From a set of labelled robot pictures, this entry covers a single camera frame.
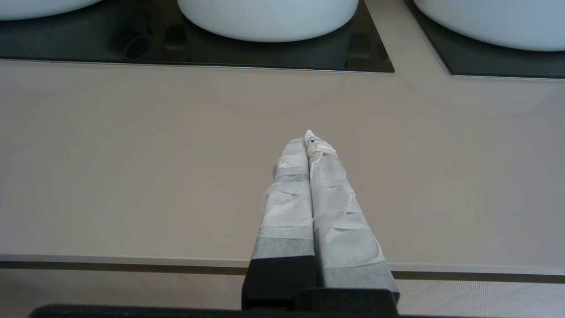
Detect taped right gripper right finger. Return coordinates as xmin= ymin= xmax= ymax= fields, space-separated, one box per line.
xmin=304 ymin=129 xmax=400 ymax=305

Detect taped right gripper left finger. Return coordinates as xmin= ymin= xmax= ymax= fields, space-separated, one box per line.
xmin=241 ymin=138 xmax=317 ymax=310

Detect white round pot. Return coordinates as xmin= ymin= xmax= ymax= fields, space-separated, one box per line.
xmin=177 ymin=0 xmax=360 ymax=43
xmin=413 ymin=0 xmax=565 ymax=52
xmin=0 ymin=0 xmax=104 ymax=21

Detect small black glass hob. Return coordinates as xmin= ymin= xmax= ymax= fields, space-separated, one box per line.
xmin=404 ymin=0 xmax=565 ymax=80

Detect wide black glass hob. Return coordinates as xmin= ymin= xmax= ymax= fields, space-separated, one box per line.
xmin=0 ymin=0 xmax=396 ymax=73

